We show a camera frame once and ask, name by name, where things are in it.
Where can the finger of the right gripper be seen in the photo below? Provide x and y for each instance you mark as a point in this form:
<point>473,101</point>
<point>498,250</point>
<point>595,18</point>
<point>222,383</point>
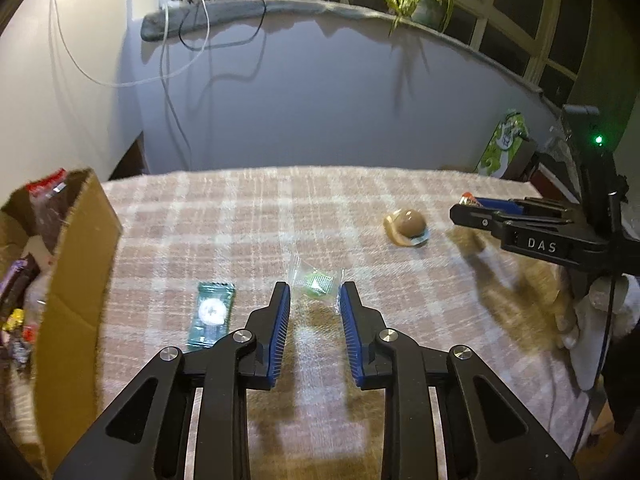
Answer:
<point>480,217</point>
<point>531,206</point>

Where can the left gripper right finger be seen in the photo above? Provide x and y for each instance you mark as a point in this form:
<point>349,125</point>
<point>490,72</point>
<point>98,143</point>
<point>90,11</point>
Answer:
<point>370,362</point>

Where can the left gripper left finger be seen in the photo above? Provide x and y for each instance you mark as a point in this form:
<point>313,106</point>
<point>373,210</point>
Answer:
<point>263,341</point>

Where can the black patterned candy packet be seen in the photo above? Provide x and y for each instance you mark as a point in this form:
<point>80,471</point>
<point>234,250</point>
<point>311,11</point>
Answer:
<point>20,352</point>

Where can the large Snickers bar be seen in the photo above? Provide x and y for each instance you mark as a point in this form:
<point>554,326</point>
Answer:
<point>20,275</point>

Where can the clear bag of red snacks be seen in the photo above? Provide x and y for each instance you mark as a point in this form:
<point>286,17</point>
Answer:
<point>48,197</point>

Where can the yellow candy packet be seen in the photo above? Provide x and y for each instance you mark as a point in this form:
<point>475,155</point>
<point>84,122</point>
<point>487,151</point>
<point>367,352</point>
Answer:
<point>14,322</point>

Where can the orange blue jelly cup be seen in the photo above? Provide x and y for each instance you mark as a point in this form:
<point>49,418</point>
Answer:
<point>469,199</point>

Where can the green white snack bag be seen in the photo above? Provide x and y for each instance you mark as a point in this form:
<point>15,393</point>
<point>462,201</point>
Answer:
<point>504,143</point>

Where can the teal round candy packet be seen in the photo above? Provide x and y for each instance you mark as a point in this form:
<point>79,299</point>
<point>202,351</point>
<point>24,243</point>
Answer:
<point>211,316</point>

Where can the brown jelly cup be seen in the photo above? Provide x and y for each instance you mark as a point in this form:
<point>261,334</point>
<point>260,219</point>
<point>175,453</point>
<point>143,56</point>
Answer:
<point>406,228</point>

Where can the clear green candy packet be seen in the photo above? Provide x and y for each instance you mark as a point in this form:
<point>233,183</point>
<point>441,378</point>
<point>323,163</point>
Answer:
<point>313,283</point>

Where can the cardboard box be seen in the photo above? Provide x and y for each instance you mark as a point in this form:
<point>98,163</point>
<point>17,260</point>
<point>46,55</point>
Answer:
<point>46,410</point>

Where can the pale cracker packet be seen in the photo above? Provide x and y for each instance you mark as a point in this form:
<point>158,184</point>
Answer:
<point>35,299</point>

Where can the grey windowsill cushion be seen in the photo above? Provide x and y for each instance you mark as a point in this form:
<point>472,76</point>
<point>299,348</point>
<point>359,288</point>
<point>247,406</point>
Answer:
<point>195,17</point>

